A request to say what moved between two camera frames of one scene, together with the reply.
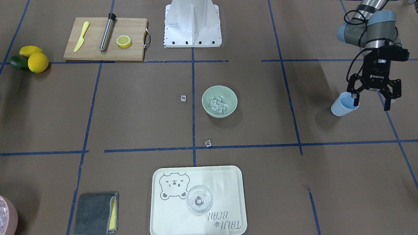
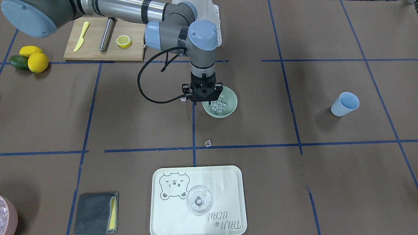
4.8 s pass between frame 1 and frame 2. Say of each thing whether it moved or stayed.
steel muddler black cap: stayed
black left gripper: moved
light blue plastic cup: stayed
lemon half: stayed
